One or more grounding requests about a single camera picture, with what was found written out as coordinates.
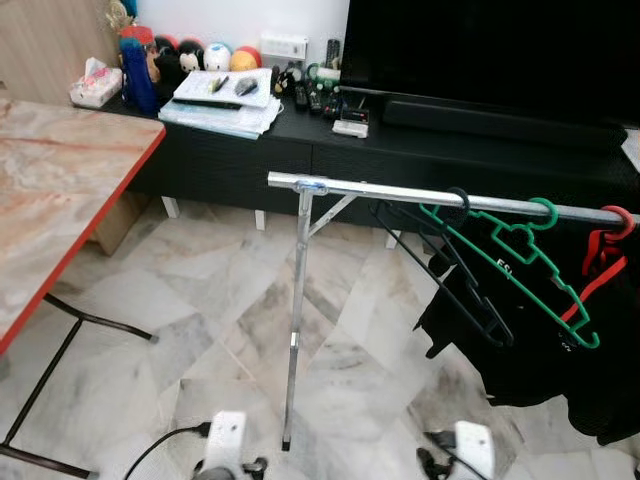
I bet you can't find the green plastic hanger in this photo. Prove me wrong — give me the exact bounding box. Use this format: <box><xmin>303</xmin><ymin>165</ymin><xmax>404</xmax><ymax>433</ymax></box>
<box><xmin>419</xmin><ymin>197</ymin><xmax>602</xmax><ymax>350</ymax></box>

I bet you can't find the red plastic hanger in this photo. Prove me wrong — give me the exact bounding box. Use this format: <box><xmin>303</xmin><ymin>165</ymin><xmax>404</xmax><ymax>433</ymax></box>
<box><xmin>560</xmin><ymin>206</ymin><xmax>637</xmax><ymax>323</ymax></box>

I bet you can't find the black polo shirt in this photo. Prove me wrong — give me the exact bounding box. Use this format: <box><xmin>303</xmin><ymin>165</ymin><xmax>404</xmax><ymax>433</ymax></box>
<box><xmin>415</xmin><ymin>215</ymin><xmax>640</xmax><ymax>446</ymax></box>

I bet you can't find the silver metal clothes rack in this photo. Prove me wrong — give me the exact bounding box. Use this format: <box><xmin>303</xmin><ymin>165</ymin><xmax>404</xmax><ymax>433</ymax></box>
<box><xmin>268</xmin><ymin>172</ymin><xmax>640</xmax><ymax>451</ymax></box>

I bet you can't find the black TV cabinet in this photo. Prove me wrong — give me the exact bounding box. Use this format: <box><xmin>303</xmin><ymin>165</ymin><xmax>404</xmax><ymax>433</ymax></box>
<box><xmin>100</xmin><ymin>80</ymin><xmax>640</xmax><ymax>233</ymax></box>

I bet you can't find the marble red-edged folding table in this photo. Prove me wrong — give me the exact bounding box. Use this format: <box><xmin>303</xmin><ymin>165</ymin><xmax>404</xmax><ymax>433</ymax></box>
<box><xmin>0</xmin><ymin>95</ymin><xmax>167</xmax><ymax>479</ymax></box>

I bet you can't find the small white device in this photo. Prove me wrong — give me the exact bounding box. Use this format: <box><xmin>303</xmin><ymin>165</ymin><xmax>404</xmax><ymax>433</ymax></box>
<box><xmin>333</xmin><ymin>118</ymin><xmax>372</xmax><ymax>139</ymax></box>

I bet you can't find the stack of white papers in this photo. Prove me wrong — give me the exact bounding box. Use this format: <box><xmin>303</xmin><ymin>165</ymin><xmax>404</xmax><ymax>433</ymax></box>
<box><xmin>158</xmin><ymin>67</ymin><xmax>285</xmax><ymax>140</ymax></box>

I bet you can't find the white paper sheet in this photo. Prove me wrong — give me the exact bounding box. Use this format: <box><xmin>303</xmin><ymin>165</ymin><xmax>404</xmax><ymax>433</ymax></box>
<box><xmin>620</xmin><ymin>128</ymin><xmax>640</xmax><ymax>173</ymax></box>

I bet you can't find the orange ball toy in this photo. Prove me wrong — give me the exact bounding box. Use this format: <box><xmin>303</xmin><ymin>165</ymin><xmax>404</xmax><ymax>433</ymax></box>
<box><xmin>230</xmin><ymin>46</ymin><xmax>262</xmax><ymax>73</ymax></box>

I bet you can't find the pink white tissue box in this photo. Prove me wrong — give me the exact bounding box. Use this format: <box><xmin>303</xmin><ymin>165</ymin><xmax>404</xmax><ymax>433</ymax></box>
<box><xmin>68</xmin><ymin>57</ymin><xmax>124</xmax><ymax>109</ymax></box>

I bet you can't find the white blue ball toy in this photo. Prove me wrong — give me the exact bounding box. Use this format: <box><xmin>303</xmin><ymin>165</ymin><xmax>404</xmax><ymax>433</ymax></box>
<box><xmin>203</xmin><ymin>43</ymin><xmax>233</xmax><ymax>73</ymax></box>

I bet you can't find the black plush toy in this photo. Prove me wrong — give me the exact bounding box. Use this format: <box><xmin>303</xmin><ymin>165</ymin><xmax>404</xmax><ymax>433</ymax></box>
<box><xmin>152</xmin><ymin>38</ymin><xmax>207</xmax><ymax>87</ymax></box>

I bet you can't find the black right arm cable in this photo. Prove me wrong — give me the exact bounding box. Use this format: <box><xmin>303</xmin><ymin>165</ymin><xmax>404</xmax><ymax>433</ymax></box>
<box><xmin>425</xmin><ymin>431</ymin><xmax>481</xmax><ymax>480</ymax></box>

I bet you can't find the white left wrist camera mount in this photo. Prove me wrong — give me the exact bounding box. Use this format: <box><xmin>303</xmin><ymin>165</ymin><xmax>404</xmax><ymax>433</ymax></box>
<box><xmin>200</xmin><ymin>411</ymin><xmax>248</xmax><ymax>471</ymax></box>

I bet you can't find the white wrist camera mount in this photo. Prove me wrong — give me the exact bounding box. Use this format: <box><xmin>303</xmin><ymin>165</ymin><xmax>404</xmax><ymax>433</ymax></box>
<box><xmin>452</xmin><ymin>421</ymin><xmax>496</xmax><ymax>479</ymax></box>
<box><xmin>200</xmin><ymin>411</ymin><xmax>248</xmax><ymax>471</ymax></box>

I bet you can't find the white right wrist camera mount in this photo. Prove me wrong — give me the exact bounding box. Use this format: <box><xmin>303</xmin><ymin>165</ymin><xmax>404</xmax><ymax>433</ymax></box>
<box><xmin>452</xmin><ymin>421</ymin><xmax>496</xmax><ymax>479</ymax></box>

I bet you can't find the white wall socket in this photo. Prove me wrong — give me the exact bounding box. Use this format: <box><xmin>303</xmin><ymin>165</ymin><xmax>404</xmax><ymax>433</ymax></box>
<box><xmin>260</xmin><ymin>33</ymin><xmax>310</xmax><ymax>67</ymax></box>

